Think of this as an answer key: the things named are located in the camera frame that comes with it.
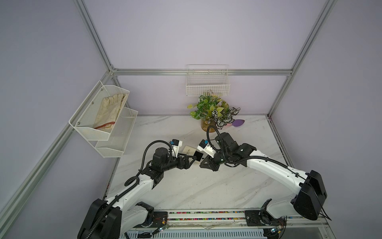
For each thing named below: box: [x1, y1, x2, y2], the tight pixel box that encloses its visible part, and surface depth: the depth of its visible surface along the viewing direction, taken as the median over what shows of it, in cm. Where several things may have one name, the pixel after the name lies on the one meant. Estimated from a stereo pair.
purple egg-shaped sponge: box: [232, 119, 245, 127], surface depth 117 cm
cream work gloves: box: [94, 93, 128, 130], surface depth 80 cm
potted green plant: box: [187, 95, 241, 133], surface depth 92 cm
